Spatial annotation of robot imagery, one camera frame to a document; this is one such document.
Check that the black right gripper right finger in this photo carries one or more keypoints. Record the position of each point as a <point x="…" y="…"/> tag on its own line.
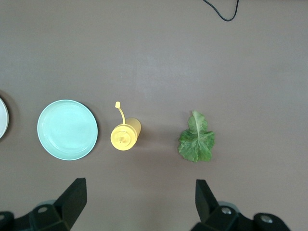
<point x="207" y="211"/>

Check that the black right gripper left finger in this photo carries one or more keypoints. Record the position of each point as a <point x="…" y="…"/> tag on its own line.
<point x="69" y="204"/>

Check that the green lettuce leaf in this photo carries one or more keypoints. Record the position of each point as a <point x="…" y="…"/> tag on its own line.
<point x="197" y="142"/>

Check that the yellow squeeze bottle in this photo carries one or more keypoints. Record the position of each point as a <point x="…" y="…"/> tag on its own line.
<point x="125" y="137"/>

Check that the mint green plate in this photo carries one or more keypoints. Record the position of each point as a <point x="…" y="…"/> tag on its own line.
<point x="67" y="130"/>

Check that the beige plate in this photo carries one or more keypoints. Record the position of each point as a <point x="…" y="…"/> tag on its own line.
<point x="2" y="118"/>

